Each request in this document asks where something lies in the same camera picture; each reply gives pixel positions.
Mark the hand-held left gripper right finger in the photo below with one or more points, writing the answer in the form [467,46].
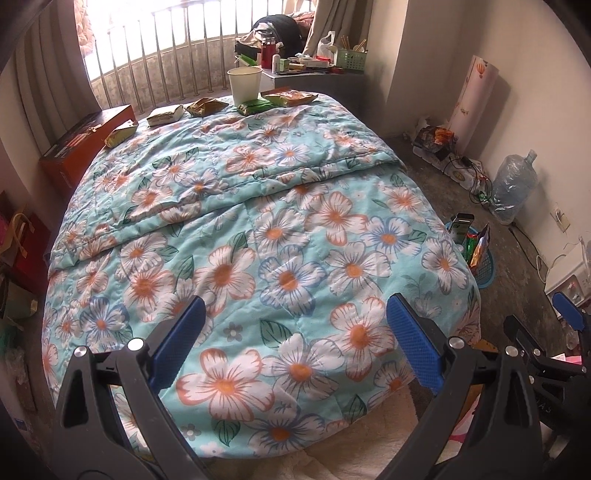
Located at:
[415,346]

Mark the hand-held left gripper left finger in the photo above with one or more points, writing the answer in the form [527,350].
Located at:
[178,341]

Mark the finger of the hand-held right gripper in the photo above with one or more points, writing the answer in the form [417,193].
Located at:
[526,344]
[568,311]

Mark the blue plastic basket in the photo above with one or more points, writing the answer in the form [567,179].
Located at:
[485,272]

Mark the large green snack bag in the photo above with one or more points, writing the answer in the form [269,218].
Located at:
[472,249]

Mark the silver grey carton box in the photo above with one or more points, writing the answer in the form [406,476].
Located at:
[461,228]

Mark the white appliance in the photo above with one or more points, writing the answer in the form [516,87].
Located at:
[572,272]

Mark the large clear water jug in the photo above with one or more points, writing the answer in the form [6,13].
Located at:
[512,184]

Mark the floral blanket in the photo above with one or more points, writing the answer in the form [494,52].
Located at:
[277,230]

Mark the red gift bag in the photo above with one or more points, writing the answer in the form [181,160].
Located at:
[32,254]

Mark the white plastic package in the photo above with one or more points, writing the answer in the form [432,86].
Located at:
[455,173]

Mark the orange wooden cabinet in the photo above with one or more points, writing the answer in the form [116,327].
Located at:
[69,161]

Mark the orange black snack bag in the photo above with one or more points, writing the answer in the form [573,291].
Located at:
[438,136]

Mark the yellow snack packet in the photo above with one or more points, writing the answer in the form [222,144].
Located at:
[120,134]

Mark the gold white block packet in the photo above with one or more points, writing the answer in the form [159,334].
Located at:
[164,116]

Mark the brown gold snack packet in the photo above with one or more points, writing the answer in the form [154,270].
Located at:
[205,107]

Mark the white printed roll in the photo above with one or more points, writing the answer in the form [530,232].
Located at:
[475,92]

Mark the small green snack packet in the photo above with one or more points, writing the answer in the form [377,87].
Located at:
[256,107]

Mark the white paper cup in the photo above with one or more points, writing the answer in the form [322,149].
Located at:
[244,87]

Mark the orange noodle snack packet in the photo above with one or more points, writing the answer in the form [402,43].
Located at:
[291,98]

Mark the metal balcony railing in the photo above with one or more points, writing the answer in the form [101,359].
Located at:
[159,69]

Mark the grey white cabinet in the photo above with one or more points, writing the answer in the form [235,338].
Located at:
[323,85]

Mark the grey curtain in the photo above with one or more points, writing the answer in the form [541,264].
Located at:
[51,83]
[369,23]

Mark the green plastic basket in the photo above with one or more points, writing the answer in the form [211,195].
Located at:
[351,62]

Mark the small white bottle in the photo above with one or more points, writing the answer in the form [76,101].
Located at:
[276,64]

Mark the red thermos bottle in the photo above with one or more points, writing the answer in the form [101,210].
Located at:
[268,55]

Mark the white plastic bag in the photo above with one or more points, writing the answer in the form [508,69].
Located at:
[325,46]

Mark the beige quilted jacket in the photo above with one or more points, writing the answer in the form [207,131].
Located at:
[85,32]

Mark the black backpack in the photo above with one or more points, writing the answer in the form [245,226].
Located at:
[281,30]

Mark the wall socket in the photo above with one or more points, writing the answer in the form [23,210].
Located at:
[561,221]

